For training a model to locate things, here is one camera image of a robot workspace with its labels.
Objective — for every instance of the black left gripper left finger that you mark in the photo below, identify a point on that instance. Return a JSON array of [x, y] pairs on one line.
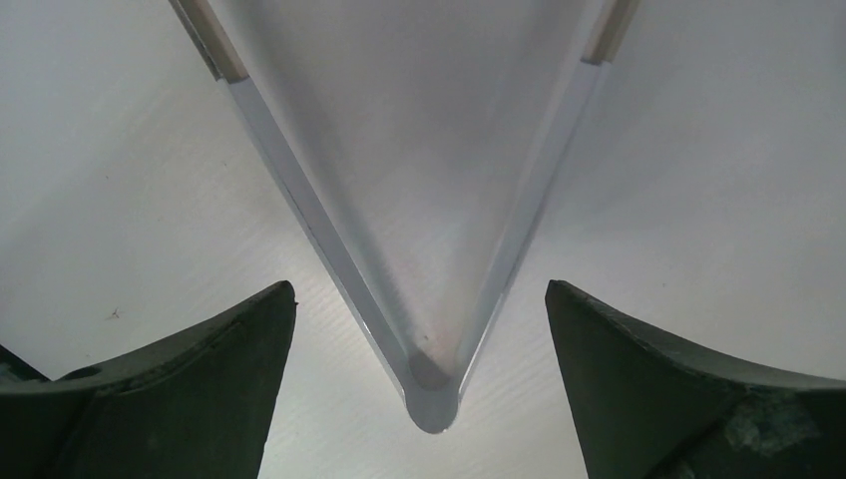
[[195, 404]]

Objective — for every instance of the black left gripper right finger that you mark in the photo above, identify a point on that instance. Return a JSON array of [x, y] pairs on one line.
[[647, 403]]

